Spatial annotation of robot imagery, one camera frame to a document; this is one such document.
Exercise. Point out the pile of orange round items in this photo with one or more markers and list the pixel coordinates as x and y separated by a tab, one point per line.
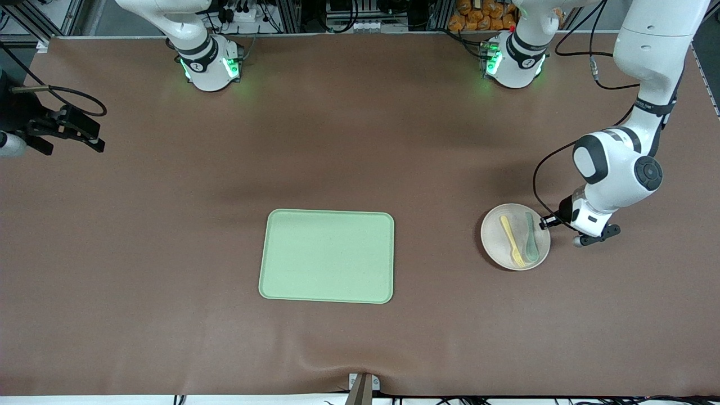
478	17

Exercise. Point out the white terminal strip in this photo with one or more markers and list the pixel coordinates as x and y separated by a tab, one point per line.
354	26

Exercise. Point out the aluminium extrusion frame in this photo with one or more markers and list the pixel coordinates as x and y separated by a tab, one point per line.
289	17

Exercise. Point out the metal table edge bracket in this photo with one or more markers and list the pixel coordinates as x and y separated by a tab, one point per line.
363	391

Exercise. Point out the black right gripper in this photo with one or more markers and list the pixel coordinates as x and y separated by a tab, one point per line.
21	119

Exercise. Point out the light green rectangular tray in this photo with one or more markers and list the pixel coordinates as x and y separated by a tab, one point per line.
292	264

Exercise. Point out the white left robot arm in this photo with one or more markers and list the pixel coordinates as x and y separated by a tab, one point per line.
613	169

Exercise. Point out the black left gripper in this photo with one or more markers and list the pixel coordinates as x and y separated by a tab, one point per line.
565	211

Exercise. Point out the beige round plate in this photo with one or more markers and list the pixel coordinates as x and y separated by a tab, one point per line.
495	242

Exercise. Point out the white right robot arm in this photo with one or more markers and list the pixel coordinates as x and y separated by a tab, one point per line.
208	62

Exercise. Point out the yellow plastic fork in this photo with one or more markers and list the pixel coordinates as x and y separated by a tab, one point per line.
510	239

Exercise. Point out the grey-green plastic spoon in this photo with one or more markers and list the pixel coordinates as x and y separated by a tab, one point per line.
532	253

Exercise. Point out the brown table mat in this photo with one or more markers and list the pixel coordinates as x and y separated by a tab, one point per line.
169	225

